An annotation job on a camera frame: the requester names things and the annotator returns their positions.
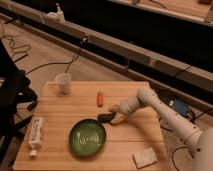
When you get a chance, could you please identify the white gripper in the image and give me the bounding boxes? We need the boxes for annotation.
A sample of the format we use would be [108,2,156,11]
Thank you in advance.
[108,97,143,125]

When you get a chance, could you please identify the black eraser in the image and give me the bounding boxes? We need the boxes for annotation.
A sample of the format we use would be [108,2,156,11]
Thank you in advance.
[97,114,114,123]

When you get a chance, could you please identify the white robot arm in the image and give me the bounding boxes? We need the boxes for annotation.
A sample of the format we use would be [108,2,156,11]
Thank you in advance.
[109,87,213,171]

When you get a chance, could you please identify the white sponge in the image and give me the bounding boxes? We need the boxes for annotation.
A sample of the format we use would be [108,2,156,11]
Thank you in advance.
[132,148,158,169]

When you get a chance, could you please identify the orange sausage toy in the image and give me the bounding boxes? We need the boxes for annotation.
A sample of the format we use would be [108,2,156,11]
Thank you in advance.
[97,92,104,107]

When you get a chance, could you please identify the green bowl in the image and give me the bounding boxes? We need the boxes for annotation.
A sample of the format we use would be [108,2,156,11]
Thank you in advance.
[69,119,106,157]

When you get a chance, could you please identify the blue power box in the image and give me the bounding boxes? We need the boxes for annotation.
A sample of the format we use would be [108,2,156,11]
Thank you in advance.
[169,99,188,116]

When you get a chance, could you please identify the white cup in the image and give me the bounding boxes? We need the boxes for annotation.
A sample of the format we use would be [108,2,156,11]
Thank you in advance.
[55,73,71,94]

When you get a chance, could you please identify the white toothpaste tube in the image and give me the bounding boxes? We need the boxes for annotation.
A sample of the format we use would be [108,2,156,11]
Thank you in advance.
[28,117,44,158]

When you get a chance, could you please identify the black chair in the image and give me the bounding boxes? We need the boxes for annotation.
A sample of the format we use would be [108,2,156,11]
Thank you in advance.
[0,40,38,165]

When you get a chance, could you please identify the black floor cable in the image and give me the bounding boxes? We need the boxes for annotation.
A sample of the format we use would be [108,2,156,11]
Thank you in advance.
[0,23,90,76]

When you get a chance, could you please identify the white clamp on rail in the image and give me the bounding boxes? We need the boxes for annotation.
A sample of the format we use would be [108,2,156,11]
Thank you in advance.
[46,4,65,22]

